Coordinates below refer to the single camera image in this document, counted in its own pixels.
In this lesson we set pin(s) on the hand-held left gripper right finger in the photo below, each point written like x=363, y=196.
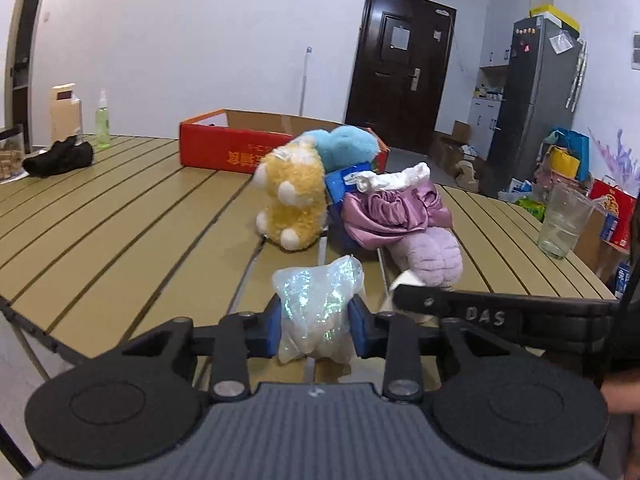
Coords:
x=359, y=327

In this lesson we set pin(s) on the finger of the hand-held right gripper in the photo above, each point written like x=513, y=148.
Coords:
x=425, y=302

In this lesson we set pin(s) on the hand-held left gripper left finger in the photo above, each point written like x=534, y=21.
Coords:
x=274, y=327

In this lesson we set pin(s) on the iridescent clear plastic bag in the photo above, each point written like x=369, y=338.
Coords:
x=315, y=305

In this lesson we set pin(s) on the yellow plush toy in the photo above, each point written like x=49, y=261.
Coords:
x=295, y=190

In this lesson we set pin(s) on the pink fluffy plush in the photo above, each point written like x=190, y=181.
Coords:
x=430, y=257

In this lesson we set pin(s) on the brown cardboard box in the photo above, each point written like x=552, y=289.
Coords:
x=597, y=245

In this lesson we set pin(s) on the purple satin cloth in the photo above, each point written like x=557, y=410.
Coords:
x=390, y=215

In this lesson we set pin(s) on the clear glass cup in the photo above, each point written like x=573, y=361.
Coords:
x=562, y=225

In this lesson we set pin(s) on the green snack packet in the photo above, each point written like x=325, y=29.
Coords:
x=531, y=207

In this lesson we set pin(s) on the red gift bag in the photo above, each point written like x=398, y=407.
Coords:
x=612, y=210

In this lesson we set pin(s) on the white frilly cloth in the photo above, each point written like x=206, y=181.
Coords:
x=400, y=177

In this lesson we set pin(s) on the blue plastic packet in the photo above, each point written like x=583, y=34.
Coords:
x=336, y=185

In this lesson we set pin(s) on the open cardboard box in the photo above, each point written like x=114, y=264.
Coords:
x=452, y=152

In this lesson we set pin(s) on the yellow bag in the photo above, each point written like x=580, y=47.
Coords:
x=562, y=162

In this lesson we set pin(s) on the purple decorative plant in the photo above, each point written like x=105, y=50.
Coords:
x=617, y=157

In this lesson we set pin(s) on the blue shopping bag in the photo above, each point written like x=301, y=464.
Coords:
x=575, y=147

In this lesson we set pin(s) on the blue plush toy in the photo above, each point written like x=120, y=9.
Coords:
x=345, y=147

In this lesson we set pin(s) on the red cardboard box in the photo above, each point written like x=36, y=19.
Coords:
x=215, y=150

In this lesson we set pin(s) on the white floor cabinet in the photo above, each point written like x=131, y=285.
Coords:
x=484, y=125

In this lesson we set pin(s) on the grey refrigerator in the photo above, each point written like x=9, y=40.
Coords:
x=530, y=110

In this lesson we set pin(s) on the dark brown door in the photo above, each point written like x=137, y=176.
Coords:
x=400, y=90

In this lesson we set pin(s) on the green spray bottle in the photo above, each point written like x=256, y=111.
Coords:
x=103, y=125

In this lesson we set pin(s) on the black cloth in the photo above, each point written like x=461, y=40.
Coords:
x=57, y=157

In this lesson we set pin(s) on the beige carton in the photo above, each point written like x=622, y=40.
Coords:
x=66, y=115

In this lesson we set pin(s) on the yellow box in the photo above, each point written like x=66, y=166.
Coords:
x=560, y=16

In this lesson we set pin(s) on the clear snack container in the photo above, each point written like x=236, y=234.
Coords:
x=11, y=157

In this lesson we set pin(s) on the dark side doorway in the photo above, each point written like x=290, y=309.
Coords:
x=20, y=60

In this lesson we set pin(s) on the black table frame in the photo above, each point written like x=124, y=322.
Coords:
x=20, y=325

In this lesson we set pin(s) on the white wall cabinet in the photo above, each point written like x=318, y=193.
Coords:
x=505, y=30

